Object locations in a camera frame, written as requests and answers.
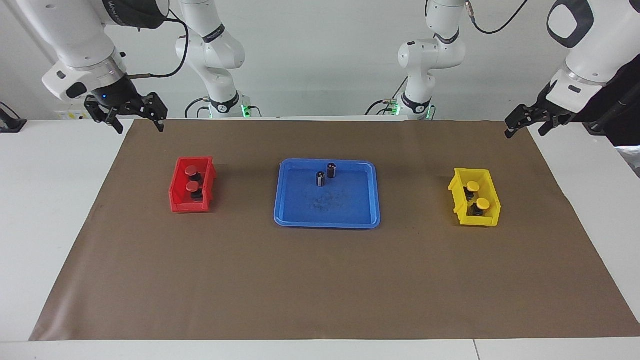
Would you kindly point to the yellow plastic bin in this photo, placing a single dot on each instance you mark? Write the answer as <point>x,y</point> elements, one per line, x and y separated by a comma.
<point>480,221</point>

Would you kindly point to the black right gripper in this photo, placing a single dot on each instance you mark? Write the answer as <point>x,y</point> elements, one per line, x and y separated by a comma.
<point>117,95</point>

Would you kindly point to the black stand rod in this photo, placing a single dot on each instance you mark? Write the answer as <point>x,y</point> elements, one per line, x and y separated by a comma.
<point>597,127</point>

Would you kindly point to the blue plastic tray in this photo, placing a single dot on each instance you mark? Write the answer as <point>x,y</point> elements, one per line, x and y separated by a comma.
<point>350,210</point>

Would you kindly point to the black clamp object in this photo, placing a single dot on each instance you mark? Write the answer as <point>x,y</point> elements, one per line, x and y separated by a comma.
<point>10,125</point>

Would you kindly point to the black capacitor with grey stripe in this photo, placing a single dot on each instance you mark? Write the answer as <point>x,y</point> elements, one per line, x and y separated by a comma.
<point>320,179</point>

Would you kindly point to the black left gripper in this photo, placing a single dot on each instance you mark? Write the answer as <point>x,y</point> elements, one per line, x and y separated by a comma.
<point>550,105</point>

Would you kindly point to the yellow push button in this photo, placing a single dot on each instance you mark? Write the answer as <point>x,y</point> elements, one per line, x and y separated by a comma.
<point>482,203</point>
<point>473,186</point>

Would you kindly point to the brown paper mat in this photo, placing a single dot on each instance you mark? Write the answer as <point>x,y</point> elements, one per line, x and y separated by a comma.
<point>320,280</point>

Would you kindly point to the black panel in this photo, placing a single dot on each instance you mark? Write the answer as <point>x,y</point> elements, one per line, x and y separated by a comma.
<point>625,125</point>

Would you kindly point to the red plastic bin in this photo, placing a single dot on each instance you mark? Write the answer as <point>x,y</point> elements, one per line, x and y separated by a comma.
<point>190,207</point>

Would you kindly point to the dark cylindrical capacitor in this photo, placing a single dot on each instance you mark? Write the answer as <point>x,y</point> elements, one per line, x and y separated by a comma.
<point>331,170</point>

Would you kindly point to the red push button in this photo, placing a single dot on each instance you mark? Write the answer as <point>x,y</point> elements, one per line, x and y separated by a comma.
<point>192,186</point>
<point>191,171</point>

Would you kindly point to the white socket box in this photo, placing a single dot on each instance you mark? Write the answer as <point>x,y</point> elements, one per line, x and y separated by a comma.
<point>70,115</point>

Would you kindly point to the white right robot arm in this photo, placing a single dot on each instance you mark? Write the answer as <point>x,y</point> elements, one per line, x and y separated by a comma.
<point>75,40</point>

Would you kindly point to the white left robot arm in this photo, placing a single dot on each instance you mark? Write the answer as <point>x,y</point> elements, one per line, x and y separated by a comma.
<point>430,55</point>

